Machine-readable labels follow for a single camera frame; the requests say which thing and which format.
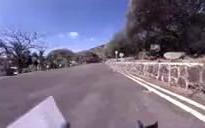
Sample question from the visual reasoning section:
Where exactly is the brown hill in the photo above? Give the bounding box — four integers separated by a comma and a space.
77, 43, 112, 58

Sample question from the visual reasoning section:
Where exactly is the small rectangular sign on post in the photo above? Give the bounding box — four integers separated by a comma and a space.
114, 50, 119, 62

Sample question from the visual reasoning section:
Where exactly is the pale boulder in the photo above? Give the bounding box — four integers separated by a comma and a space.
163, 51, 187, 61

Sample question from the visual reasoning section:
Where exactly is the vehicle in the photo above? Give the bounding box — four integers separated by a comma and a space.
6, 66, 20, 76

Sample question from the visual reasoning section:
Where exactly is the grey asphalt road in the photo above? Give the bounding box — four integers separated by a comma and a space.
0, 62, 205, 128

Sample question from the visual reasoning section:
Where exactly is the wood of dark trees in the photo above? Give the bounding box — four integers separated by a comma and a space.
104, 0, 205, 61

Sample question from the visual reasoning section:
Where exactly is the large sign board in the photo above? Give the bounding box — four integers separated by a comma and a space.
150, 43, 161, 57

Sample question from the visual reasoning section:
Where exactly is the row of trees and bushes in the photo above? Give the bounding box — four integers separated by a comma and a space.
0, 25, 103, 78

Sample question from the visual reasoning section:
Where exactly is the low grey stone wall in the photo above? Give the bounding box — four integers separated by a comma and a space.
106, 59, 205, 98

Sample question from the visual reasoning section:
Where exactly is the white painted double line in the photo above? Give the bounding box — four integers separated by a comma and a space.
120, 71, 205, 128

